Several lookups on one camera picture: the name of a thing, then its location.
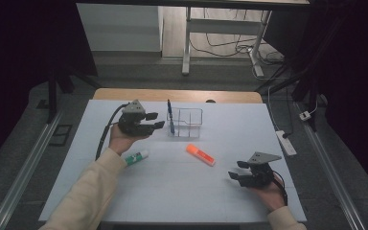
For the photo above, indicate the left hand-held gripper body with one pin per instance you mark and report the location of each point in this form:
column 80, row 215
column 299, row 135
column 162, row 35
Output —
column 132, row 123

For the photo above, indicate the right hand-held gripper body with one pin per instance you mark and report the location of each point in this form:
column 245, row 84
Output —
column 257, row 177

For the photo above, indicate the blue pen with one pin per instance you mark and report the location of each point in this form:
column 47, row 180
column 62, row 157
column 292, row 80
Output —
column 171, row 121

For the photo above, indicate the clear plastic pen holder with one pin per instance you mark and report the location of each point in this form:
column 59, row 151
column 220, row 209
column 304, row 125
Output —
column 190, row 123

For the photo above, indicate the green and white glue stick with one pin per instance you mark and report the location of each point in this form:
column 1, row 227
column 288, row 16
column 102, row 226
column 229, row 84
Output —
column 138, row 157

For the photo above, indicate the orange highlighter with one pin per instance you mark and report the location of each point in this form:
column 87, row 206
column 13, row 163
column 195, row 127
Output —
column 200, row 155

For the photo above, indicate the person's left hand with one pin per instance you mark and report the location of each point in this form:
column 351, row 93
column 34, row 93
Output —
column 121, row 142

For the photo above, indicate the person's right hand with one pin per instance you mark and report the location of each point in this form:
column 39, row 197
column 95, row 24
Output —
column 271, row 198

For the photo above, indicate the white power strip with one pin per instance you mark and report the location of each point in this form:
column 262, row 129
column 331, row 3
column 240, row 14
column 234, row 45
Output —
column 286, row 143

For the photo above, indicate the small black round grommet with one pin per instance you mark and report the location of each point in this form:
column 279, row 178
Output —
column 210, row 101

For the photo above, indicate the white table cover sheet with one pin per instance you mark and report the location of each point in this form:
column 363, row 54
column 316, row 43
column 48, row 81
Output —
column 172, row 185

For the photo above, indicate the small white adapter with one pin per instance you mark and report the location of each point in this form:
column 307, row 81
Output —
column 305, row 116

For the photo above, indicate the black metal stand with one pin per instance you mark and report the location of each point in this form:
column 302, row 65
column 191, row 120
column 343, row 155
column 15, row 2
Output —
column 313, row 102
column 51, row 96

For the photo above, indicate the white cabinet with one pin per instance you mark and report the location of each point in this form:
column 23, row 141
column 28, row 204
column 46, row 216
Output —
column 118, row 28

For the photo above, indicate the aluminium floor rail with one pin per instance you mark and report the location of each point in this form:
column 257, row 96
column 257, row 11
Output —
column 329, row 169
column 28, row 163

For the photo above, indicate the black floor socket frame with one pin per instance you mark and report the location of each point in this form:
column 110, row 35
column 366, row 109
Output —
column 60, row 134

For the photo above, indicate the white metal desk frame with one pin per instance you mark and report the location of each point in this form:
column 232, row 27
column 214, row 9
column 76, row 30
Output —
column 223, row 26

